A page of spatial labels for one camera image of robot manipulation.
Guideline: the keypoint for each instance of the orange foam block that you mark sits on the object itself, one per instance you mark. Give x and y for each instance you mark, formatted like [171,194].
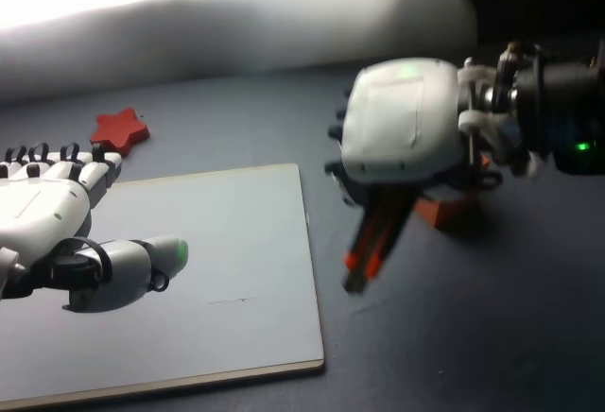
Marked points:
[439,211]

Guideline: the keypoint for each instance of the red star block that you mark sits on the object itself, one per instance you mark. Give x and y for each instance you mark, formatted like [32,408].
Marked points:
[118,131]

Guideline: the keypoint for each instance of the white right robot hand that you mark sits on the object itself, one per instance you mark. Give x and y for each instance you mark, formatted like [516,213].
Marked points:
[402,119]

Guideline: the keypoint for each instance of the white square cutting board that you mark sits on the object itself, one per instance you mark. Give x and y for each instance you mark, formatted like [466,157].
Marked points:
[227,265]

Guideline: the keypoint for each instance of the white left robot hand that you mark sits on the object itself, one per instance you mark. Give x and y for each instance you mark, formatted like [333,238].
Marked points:
[42,213]

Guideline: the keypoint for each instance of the white robot body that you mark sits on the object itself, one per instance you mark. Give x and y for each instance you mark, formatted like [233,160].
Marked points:
[236,29]

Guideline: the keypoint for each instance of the grey table cloth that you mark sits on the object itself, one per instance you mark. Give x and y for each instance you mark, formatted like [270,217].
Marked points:
[472,313]

